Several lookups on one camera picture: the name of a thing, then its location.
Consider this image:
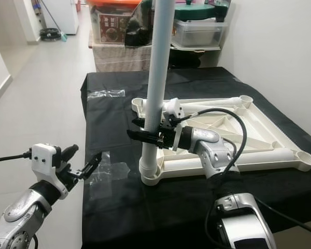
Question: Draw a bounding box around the black plastic bag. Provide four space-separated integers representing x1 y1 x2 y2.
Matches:
124 0 156 47

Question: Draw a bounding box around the black round wok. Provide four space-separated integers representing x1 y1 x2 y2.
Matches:
168 44 203 68

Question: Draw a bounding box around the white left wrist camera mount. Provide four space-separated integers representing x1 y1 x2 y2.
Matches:
30 144 68 190

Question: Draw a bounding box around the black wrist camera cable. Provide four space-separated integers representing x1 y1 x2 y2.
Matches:
0 150 33 164
179 107 248 182

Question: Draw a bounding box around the clear crossed tape patch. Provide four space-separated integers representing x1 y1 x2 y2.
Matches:
89 151 130 200

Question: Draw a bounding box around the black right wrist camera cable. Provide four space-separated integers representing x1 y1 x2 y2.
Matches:
179 107 248 182

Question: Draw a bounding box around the black tablecloth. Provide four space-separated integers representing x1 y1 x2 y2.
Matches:
80 66 311 249

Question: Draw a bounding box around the dark green round lid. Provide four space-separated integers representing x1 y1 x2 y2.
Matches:
174 3 229 21

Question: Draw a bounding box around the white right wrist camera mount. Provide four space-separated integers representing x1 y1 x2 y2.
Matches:
163 97 186 152

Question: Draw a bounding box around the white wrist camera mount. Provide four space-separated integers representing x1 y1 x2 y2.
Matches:
163 97 186 152
30 144 68 190

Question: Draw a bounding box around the broom with teal head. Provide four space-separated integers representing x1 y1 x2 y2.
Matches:
39 0 68 42

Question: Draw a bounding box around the clear plastic storage bin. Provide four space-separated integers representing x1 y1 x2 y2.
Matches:
172 20 229 48

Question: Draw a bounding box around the white plastic children table top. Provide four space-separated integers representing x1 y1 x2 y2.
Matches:
131 95 311 186

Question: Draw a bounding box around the beige patterned table cloth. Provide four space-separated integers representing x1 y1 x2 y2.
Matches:
91 44 151 73

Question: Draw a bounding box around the black round floor device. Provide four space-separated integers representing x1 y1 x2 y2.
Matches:
40 27 62 42

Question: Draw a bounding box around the storage box with orange lid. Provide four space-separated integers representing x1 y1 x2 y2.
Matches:
88 0 146 46

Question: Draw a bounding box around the black left wrist camera cable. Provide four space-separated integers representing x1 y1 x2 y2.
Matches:
0 150 33 164

